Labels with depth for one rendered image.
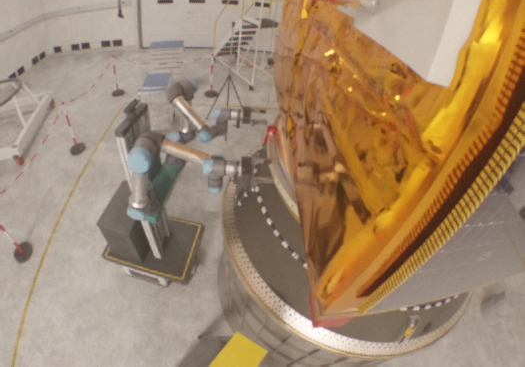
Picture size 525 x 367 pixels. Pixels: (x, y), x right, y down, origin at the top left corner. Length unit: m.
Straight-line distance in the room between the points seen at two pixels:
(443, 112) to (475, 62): 0.08
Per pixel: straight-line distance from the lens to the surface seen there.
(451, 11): 0.36
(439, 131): 0.40
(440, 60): 0.37
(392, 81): 0.51
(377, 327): 1.54
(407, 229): 0.51
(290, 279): 1.44
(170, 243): 2.76
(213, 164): 1.26
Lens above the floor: 2.64
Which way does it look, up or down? 42 degrees down
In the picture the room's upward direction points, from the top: 9 degrees clockwise
